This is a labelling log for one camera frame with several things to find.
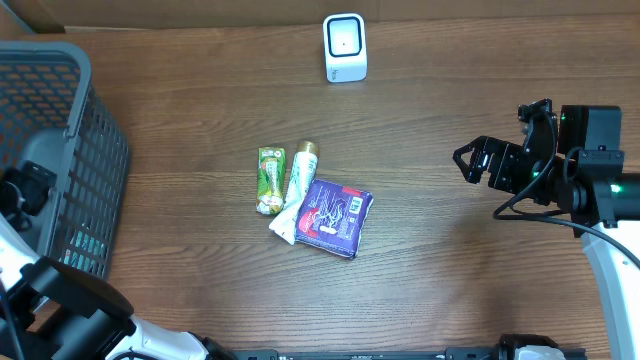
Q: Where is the purple snack package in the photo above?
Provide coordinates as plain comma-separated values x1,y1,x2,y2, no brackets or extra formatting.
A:
294,178,374,259

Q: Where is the white tube gold cap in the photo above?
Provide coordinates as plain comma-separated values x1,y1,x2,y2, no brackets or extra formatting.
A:
269,141,319,245

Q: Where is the green drink carton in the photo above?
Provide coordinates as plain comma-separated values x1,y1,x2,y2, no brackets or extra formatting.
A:
256,147,286,215

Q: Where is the teal snack pouch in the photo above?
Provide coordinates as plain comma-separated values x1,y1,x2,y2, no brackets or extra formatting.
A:
60,231,106,274

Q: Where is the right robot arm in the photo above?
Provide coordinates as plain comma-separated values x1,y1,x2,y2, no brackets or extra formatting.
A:
452,98,639,359

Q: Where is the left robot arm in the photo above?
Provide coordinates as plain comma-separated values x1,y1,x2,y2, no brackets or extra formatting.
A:
1,161,234,360

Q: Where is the white barcode scanner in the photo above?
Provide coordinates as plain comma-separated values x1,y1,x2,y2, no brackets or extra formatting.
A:
322,13,368,83

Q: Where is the grey plastic mesh basket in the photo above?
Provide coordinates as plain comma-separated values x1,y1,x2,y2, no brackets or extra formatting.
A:
1,41,130,279

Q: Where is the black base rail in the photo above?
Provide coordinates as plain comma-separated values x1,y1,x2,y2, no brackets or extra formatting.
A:
234,345,587,360

